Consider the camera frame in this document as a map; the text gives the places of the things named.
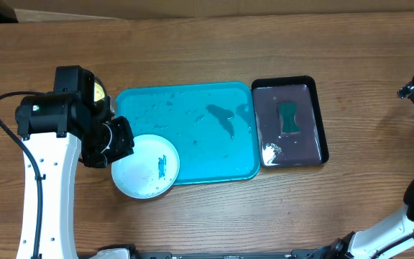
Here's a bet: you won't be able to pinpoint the yellow-rimmed plate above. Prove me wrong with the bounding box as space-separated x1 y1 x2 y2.
93 81 106 102

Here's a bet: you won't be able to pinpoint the light blue plate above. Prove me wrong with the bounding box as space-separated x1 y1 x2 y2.
111 135 180 199

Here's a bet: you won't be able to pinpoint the green scrubbing sponge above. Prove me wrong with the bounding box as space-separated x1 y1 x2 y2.
277 102 300 134

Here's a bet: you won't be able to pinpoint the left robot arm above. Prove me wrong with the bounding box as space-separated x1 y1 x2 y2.
15 65 134 258

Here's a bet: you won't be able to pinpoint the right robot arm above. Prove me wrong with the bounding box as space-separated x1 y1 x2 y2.
306 76 414 259

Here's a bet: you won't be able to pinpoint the teal plastic tray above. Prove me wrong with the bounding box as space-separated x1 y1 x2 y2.
117 82 260 186

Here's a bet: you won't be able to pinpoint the black plastic tray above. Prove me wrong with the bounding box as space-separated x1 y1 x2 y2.
252 76 329 168

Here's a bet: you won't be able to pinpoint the cardboard backdrop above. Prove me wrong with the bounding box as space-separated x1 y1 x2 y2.
6 0 414 19

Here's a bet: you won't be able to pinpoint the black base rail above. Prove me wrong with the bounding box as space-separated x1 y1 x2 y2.
78 245 342 259

